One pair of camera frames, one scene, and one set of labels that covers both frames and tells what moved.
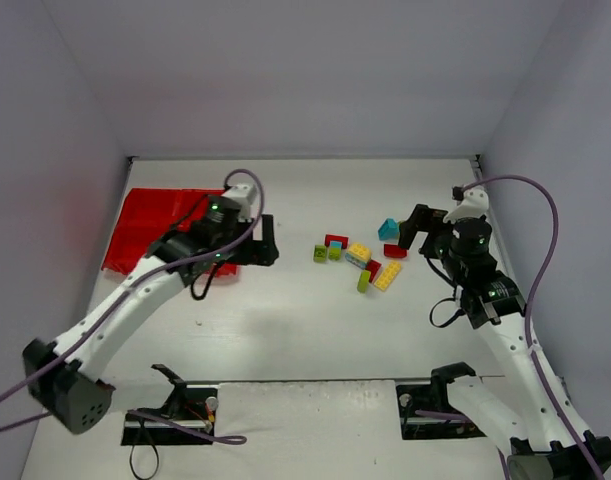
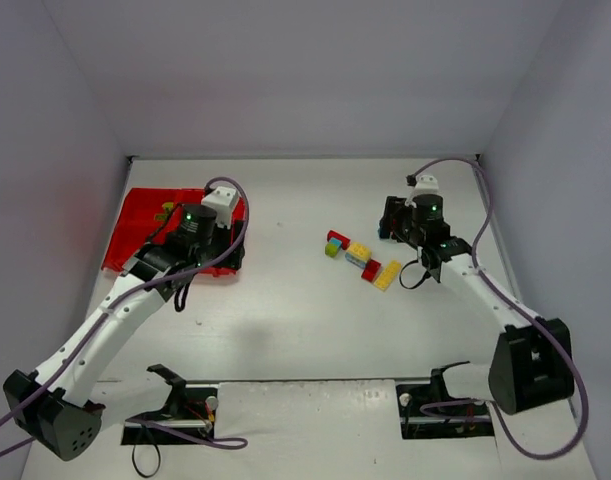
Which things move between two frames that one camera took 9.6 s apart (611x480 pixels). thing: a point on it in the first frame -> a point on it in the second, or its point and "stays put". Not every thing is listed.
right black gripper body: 430,228 -> 390,220
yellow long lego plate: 387,277 stays put
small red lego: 373,266 stays put
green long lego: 363,281 -> 167,206
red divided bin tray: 148,213 stays put
